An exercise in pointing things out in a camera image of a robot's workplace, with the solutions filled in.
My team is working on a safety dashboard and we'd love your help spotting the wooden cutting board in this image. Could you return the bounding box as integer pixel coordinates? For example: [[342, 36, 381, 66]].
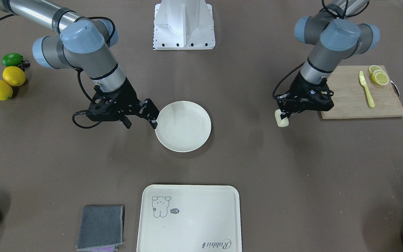
[[321, 65, 403, 119]]

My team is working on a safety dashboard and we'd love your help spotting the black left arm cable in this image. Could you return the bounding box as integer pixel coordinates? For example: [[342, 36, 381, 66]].
[[273, 0, 370, 101]]

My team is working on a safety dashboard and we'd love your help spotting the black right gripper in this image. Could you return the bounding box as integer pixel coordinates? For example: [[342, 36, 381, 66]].
[[85, 78, 160, 129]]

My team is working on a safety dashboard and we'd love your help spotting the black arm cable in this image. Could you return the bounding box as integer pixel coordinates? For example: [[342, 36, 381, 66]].
[[72, 16, 118, 129], [273, 0, 370, 101]]

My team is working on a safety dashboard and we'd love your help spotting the black metal board handle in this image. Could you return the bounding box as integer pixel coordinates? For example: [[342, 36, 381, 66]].
[[390, 80, 400, 97]]

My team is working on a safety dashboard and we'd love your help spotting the yellow lemon upper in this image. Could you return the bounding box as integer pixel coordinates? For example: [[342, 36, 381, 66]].
[[2, 66, 27, 86]]

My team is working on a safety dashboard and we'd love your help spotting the dark grapes bunch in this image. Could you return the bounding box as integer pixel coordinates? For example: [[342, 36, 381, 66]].
[[17, 60, 30, 72]]

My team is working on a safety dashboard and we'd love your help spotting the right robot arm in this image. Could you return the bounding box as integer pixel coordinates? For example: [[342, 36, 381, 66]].
[[0, 0, 160, 129]]

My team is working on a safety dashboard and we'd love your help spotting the white steamed bun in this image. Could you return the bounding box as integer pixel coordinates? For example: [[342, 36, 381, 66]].
[[274, 110, 289, 127]]

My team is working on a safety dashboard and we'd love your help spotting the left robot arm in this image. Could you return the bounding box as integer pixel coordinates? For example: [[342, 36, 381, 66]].
[[272, 0, 380, 127]]

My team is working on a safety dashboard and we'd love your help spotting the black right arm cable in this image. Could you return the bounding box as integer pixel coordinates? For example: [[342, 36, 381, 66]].
[[72, 16, 118, 129]]

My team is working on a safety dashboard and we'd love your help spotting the grey folded cloth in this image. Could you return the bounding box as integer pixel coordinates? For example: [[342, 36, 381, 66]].
[[76, 205, 124, 249]]

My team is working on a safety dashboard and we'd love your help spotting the green lime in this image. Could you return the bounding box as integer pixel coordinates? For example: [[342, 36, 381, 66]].
[[1, 53, 24, 67]]

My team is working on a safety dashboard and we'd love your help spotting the round cream plate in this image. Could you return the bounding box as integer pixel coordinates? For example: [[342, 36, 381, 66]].
[[155, 101, 212, 153]]

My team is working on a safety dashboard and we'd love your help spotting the lemon slice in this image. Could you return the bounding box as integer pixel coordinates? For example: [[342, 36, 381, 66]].
[[371, 70, 390, 86], [368, 64, 382, 75]]

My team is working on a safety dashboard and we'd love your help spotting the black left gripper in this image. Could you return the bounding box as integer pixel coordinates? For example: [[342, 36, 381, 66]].
[[277, 73, 334, 120]]

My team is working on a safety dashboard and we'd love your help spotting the lemon slice back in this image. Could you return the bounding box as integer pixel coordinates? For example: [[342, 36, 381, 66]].
[[368, 64, 382, 75]]

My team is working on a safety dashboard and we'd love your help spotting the yellow plastic knife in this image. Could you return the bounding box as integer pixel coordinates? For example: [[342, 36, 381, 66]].
[[359, 71, 375, 107]]

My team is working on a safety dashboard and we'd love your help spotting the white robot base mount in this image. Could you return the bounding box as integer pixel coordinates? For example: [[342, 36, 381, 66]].
[[153, 0, 216, 50]]

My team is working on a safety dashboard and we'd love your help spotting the cream rabbit tray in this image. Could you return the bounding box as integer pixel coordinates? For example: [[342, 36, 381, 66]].
[[136, 184, 242, 252]]

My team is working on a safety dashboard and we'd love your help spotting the purple cloth under grey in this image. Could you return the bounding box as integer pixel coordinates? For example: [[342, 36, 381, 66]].
[[76, 245, 119, 252]]

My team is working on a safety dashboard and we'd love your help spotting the lemon slice front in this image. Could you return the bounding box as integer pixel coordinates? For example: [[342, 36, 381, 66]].
[[371, 70, 390, 86]]

